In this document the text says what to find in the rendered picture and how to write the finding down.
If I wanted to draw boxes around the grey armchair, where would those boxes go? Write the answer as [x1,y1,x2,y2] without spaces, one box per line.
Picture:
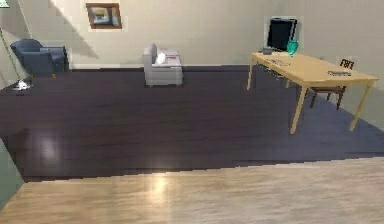
[143,42,184,88]

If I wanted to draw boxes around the black television set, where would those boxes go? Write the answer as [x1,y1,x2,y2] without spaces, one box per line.
[266,16,299,53]

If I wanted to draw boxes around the teal glass vase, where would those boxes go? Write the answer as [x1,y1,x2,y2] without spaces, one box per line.
[286,39,300,57]

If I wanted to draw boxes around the light wooden table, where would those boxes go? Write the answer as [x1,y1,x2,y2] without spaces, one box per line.
[246,51,380,135]

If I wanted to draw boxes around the dark brown wooden chair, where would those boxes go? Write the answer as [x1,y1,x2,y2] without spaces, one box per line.
[309,58,356,111]

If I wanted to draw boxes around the grey keyboard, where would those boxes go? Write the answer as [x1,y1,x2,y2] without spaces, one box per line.
[327,70,353,77]

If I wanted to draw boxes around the blue armchair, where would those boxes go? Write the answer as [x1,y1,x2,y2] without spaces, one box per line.
[9,38,70,79]

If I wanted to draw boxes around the silver floor lamp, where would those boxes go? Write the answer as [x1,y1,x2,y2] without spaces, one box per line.
[0,0,35,91]

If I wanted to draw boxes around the brown framed wall picture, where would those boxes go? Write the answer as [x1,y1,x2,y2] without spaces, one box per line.
[85,2,123,31]

